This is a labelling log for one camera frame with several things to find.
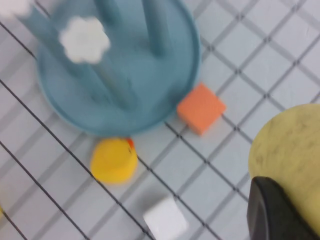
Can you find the orange foam cube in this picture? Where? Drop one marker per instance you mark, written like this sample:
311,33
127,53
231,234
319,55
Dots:
200,110

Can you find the blue cup stand white caps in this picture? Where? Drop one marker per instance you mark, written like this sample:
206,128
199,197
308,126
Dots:
150,100

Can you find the pale yellow plastic cup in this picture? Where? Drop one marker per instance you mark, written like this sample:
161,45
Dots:
287,145

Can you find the white black-grid tablecloth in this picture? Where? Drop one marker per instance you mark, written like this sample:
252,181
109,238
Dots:
250,62

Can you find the white foam cube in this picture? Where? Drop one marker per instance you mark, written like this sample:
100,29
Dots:
165,222

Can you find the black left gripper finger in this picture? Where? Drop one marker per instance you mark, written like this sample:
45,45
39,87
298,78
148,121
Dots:
265,215

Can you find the yellow rubber duck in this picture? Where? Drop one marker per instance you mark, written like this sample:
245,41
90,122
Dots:
112,162

